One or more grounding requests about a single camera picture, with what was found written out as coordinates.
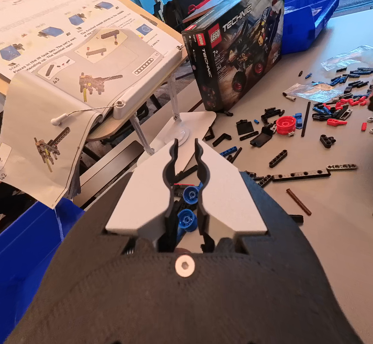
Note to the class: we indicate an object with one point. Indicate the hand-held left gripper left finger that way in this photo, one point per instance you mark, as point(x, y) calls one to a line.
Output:
point(140, 204)

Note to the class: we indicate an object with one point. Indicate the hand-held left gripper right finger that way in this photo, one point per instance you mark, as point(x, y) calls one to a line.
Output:
point(233, 204)

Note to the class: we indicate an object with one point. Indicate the white desk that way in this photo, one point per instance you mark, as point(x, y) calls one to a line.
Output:
point(320, 233)

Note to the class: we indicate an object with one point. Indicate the printed task sheet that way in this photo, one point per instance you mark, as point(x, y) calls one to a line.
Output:
point(43, 9)

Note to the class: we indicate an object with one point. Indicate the short black axle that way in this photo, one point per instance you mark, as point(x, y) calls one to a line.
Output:
point(236, 154)

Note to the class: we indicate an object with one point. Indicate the blue angled beam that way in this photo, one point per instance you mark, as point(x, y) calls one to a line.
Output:
point(228, 151)

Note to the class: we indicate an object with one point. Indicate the black five-hole beam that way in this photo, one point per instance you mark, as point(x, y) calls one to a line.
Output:
point(278, 158)

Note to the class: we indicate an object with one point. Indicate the black L-shaped beam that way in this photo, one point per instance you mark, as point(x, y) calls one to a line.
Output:
point(221, 140)

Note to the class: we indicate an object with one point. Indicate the brown axle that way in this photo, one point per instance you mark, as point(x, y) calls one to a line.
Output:
point(298, 201)

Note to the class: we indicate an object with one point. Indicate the black four-hole beam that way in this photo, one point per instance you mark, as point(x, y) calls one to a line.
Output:
point(249, 136)

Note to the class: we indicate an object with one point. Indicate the black curved panel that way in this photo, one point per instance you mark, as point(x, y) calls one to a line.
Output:
point(262, 138)

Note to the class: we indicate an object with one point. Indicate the long black beam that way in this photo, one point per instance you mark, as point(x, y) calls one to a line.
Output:
point(301, 174)

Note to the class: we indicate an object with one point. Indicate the black flat panel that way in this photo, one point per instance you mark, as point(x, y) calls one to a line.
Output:
point(244, 127)

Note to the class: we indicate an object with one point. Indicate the white book stand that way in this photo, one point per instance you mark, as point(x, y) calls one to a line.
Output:
point(198, 119)

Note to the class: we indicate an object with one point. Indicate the red wheel hub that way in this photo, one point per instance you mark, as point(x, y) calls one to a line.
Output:
point(285, 125)

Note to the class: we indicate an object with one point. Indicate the blue curved panel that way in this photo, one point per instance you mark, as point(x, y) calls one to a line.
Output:
point(297, 121)

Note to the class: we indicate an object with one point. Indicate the long black axle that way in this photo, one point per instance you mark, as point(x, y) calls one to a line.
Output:
point(306, 119)

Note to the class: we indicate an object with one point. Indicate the black T-shaped beam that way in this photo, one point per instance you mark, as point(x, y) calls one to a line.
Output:
point(327, 141)

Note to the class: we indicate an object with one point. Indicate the long grey thin liftarm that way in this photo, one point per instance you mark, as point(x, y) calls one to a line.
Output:
point(342, 167)

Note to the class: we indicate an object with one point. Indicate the white pin with black tip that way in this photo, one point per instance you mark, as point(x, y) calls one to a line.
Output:
point(290, 97)

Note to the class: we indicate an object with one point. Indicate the blue tagged storage bin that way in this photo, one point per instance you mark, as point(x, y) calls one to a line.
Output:
point(29, 262)

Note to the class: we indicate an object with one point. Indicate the red axle pin connector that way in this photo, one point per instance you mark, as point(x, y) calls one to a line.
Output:
point(336, 122)

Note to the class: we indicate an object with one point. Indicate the clear plastic bag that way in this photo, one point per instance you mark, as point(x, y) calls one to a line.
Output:
point(313, 92)
point(346, 57)

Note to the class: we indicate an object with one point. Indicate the instruction booklet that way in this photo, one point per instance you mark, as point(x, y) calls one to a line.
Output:
point(35, 111)

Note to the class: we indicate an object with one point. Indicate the black toy set box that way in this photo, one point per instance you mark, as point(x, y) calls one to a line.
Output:
point(233, 58)

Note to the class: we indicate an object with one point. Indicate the pile of small building pieces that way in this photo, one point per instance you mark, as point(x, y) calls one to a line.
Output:
point(354, 101)

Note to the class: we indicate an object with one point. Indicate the black frame piece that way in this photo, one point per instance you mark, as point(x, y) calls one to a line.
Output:
point(272, 113)

